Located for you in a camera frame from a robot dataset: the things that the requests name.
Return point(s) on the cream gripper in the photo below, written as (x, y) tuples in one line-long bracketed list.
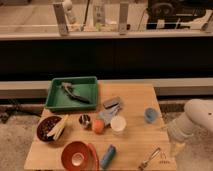
[(176, 148)]

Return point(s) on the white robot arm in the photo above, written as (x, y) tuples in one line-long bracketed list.
[(197, 112)]

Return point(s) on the red bowl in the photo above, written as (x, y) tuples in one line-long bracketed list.
[(76, 157)]

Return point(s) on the dark brown bowl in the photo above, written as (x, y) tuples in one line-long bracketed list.
[(45, 127)]

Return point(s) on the small blue cup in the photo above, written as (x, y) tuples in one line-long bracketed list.
[(150, 115)]

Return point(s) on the wooden board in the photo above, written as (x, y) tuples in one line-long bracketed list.
[(133, 145)]

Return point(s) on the white cup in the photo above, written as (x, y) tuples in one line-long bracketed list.
[(118, 124)]

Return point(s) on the blue cylinder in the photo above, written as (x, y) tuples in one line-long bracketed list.
[(108, 156)]

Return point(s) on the grey blue cloth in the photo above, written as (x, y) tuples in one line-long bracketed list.
[(108, 114)]

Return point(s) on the orange ball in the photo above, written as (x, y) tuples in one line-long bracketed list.
[(98, 126)]

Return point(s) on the red spoon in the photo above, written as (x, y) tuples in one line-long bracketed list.
[(95, 157)]

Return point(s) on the small metal cup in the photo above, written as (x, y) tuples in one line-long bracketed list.
[(85, 121)]

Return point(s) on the pale wooden sticks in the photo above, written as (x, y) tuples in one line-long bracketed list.
[(57, 129)]

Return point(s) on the green plastic tray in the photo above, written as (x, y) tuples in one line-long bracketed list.
[(86, 87)]

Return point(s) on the dark tongs in tray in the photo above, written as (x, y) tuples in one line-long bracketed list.
[(69, 91)]

